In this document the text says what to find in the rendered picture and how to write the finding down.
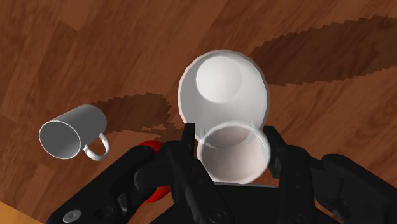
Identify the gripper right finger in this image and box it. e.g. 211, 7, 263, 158
263, 125, 397, 224

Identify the grey mug with handle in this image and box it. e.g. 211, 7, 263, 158
38, 104, 111, 162

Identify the red round object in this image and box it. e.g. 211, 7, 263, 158
138, 140, 172, 204

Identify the white bowl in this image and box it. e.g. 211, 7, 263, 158
177, 48, 270, 139

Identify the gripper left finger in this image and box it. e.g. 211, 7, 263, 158
45, 122, 234, 224

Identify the white cup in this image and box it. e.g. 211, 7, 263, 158
196, 120, 272, 185

